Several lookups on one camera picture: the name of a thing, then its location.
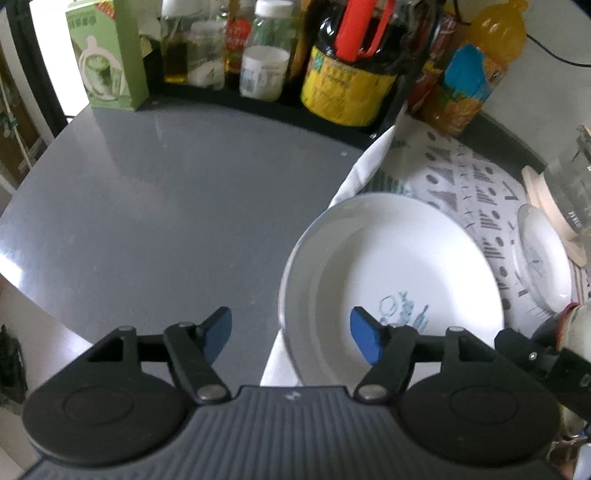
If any small white patterned plate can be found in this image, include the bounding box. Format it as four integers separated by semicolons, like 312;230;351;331
515;203;574;315

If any black metal shelf rack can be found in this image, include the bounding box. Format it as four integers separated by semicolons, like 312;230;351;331
139;0;444;149

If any red and black bowl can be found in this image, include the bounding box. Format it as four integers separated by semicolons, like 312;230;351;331
531;305;591;357

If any red label sauce bottle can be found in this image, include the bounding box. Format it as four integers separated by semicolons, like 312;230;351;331
224;0;253;77

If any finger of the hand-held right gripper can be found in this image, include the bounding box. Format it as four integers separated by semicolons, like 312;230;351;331
494;329;591;416

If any large blue print plate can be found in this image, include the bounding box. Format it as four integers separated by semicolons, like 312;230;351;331
284;193;505;386

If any white cap green bottle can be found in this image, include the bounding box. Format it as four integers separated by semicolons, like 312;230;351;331
245;0;297;52

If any small clear glass jar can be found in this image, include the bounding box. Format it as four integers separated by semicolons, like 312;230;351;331
187;21;227;89

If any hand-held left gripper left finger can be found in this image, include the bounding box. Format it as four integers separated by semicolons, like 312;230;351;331
85;306;233;406

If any orange juice bottle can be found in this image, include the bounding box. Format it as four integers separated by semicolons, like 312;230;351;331
420;0;528;137

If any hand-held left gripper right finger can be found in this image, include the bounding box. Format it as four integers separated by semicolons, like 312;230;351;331
349;306;497;404

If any large red handle soy bottle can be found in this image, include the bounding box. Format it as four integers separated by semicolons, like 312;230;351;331
300;0;410;128

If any geometric patterned fringed mat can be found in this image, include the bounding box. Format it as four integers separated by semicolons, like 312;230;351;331
261;113;591;386

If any green carton box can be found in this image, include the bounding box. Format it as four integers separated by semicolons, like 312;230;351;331
65;0;151;112

